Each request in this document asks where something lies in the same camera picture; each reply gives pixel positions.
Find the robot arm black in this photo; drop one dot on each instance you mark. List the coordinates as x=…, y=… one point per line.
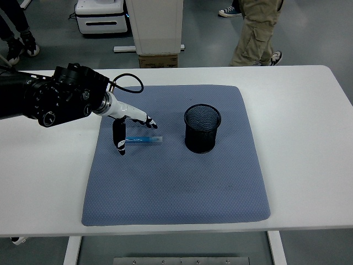
x=55, y=94

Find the blue-grey textured mat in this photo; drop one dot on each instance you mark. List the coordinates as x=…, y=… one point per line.
x=165, y=187

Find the white furniture foot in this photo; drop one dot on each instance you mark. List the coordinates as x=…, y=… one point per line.
x=26, y=2

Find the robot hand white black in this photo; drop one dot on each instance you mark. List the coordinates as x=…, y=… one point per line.
x=124, y=107

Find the black mesh pen holder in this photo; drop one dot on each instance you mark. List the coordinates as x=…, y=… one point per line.
x=201, y=140

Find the white table leg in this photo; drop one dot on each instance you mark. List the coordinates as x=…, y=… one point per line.
x=71, y=251
x=277, y=248

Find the blue marker pen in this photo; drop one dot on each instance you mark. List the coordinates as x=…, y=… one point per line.
x=143, y=139

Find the white wheeled cabinet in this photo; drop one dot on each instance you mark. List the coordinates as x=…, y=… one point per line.
x=102, y=22

